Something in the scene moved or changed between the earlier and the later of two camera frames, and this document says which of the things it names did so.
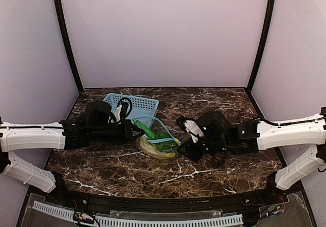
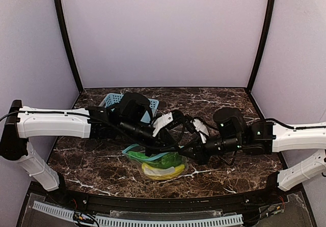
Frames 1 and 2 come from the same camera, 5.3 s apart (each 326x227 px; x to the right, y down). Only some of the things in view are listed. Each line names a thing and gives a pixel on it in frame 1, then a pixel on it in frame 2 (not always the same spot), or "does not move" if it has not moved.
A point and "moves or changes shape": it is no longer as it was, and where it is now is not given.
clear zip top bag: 157,142 moves or changes shape
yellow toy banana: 149,148 moves or changes shape
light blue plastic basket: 140,106 does not move
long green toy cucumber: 150,134 moves or changes shape
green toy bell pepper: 169,147 moves or changes shape
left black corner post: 65,31 does not move
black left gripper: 128,129 → 161,140
